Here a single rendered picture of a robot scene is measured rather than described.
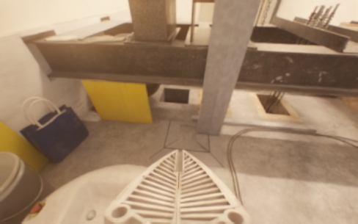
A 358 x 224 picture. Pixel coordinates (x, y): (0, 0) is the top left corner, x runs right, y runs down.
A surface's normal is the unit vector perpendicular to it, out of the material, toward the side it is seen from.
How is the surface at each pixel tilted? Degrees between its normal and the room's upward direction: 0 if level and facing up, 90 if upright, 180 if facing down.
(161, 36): 90
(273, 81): 90
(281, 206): 0
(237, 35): 90
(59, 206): 0
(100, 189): 69
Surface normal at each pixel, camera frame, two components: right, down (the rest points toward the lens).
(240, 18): 0.10, 0.66
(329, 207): 0.00, -0.75
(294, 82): -0.12, 0.66
